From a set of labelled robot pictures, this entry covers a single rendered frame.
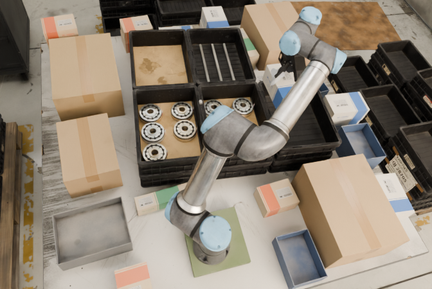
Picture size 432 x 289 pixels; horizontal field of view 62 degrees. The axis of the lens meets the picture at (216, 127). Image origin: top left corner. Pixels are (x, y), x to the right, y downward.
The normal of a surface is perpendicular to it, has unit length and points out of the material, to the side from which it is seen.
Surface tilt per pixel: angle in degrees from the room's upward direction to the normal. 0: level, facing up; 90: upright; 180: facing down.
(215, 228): 10
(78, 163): 0
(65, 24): 0
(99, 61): 0
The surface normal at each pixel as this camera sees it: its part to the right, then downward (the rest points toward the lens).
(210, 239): 0.20, -0.44
